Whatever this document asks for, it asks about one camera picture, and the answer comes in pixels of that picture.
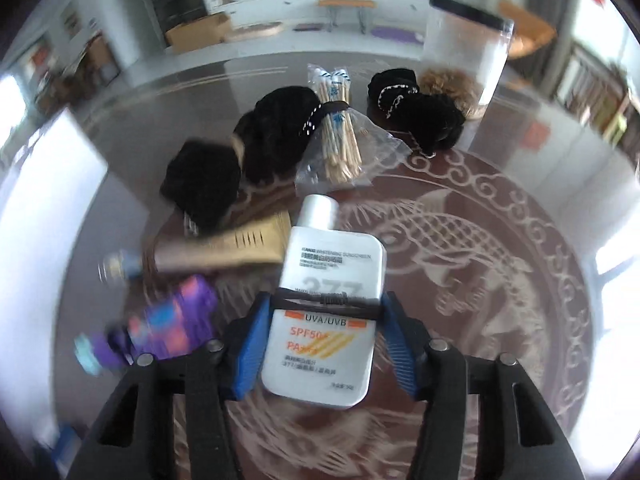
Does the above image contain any clear plastic jar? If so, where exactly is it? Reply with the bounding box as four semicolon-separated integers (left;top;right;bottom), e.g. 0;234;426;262
416;0;514;110

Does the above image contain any black scrunchie with chain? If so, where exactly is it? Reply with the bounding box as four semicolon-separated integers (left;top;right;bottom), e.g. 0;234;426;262
368;68;465;155

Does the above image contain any purple pink patterned bottle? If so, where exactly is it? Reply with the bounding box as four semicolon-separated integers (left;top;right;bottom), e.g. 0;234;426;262
75;275;218;376

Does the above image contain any black hair tie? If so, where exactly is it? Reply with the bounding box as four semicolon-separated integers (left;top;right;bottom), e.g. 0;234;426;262
269;288;385;321

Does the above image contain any black velvet scrunchie left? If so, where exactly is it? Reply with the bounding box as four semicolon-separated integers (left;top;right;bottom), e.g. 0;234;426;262
160;139;242;232

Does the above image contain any wooden bench with metal legs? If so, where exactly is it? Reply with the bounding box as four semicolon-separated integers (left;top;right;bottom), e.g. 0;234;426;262
318;0;378;35

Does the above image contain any cardboard box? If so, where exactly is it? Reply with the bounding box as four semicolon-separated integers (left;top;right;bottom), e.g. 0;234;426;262
165;12;232;53

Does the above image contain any white sunscreen bottle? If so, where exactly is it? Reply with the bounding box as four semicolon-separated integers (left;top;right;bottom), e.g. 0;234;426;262
262;194;386;408

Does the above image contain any black scrunchie with rhinestones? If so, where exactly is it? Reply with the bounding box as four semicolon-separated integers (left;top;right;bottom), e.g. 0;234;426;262
233;86;320;185

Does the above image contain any white tv cabinet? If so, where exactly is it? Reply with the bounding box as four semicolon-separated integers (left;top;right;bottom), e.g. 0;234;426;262
212;0;430;32

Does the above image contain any orange lounge chair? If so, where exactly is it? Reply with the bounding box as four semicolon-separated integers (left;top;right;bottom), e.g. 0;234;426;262
498;0;556;60

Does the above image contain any bag of wooden sticks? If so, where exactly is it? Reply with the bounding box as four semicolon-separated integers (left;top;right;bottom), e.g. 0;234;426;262
294;64;411;197

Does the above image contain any brown fuzzy scrunchie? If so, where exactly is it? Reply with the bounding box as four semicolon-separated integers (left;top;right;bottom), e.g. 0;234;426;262
418;68;486;120

